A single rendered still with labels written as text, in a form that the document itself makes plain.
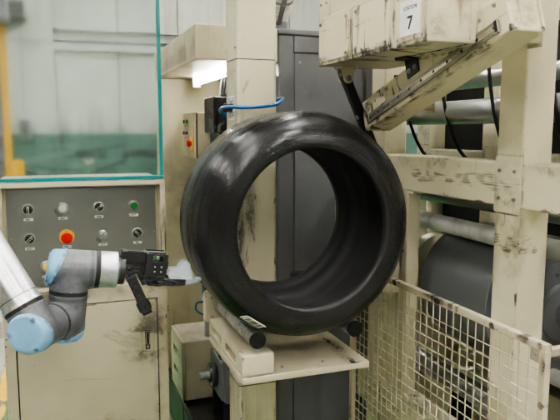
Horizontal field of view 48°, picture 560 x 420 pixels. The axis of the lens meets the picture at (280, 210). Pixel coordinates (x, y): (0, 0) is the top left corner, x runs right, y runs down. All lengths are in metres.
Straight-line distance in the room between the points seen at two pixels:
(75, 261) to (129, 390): 0.94
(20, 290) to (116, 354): 0.92
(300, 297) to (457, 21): 0.91
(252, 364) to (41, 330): 0.54
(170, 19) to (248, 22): 9.23
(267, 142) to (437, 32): 0.46
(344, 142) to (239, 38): 0.53
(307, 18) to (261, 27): 9.81
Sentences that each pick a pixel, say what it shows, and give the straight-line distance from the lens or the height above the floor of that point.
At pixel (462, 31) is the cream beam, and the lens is 1.53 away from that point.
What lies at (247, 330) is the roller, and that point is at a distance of 1.67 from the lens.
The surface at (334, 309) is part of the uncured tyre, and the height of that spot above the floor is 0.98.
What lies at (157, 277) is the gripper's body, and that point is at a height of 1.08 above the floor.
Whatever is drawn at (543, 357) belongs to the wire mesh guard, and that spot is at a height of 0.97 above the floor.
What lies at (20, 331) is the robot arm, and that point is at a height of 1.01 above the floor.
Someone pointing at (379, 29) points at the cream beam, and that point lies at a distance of 1.66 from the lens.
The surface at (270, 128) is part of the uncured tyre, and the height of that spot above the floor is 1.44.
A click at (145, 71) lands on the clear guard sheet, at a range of 2.26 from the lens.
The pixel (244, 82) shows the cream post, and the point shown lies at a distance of 1.93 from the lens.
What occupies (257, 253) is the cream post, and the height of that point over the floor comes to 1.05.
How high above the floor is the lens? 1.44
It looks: 7 degrees down
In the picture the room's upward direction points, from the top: straight up
